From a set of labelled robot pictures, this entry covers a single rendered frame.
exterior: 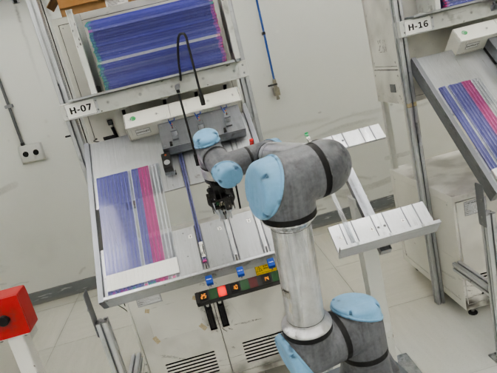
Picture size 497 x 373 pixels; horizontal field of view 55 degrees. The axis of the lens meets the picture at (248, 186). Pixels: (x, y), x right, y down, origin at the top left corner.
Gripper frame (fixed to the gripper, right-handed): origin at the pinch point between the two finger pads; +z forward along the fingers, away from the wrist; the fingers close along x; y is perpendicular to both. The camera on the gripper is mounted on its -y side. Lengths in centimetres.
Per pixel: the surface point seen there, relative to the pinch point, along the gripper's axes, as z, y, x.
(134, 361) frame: 65, 4, -51
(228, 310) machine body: 60, -4, -8
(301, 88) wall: 76, -182, 80
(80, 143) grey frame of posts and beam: -3, -60, -50
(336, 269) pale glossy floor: 135, -63, 61
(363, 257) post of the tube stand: 32, 8, 46
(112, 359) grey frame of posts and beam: 37, 18, -51
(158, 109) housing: -9, -60, -15
